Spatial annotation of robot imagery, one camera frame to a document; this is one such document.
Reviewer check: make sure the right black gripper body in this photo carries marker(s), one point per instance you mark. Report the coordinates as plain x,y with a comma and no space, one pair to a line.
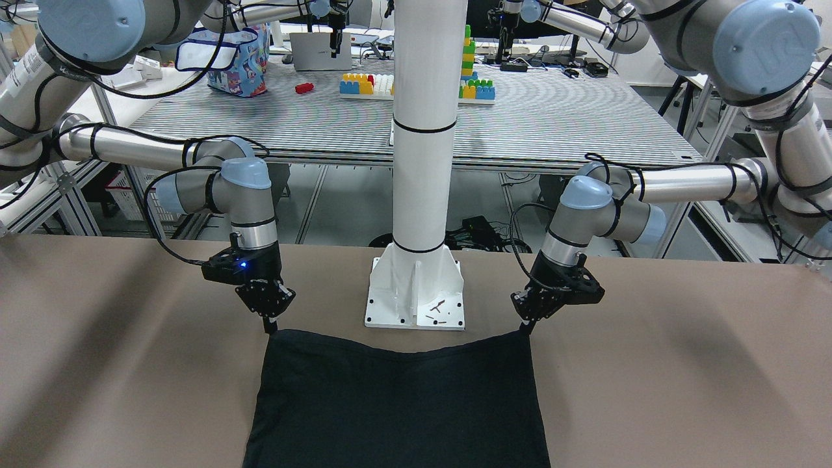
265,263

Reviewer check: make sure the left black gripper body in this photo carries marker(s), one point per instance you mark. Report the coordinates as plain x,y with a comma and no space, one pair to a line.
550,278

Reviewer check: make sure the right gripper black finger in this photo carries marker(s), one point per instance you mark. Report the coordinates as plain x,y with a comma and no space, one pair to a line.
270,324

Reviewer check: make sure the dark navy printed t-shirt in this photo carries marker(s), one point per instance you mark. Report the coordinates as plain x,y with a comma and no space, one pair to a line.
330,402

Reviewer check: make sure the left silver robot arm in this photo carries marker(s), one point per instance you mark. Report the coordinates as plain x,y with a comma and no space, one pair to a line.
757,55

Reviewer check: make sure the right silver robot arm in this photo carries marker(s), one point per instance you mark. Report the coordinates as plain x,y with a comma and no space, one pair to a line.
81,40

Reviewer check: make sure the red toy block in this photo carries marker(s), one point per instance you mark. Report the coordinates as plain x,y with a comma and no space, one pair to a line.
304,88

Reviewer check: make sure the colourful patterned bag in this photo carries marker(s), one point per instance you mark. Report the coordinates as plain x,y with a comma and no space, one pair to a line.
241,63

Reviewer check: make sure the colourful toy block set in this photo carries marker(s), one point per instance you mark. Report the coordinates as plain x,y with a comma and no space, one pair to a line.
433,65

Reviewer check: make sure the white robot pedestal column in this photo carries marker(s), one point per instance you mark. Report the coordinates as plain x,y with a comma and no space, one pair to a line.
417,283

